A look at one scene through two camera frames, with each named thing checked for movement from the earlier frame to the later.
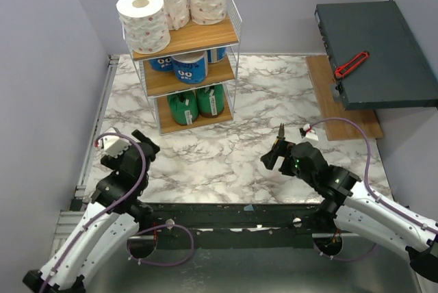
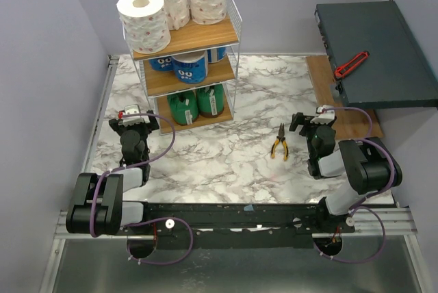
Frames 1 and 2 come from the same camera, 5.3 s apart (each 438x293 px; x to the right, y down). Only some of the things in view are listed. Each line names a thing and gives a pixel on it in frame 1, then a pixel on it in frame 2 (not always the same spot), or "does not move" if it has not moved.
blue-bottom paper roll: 191,69 does not move
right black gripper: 278,155 -> 298,120
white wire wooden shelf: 193,79 does not move
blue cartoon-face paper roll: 161,64 does not move
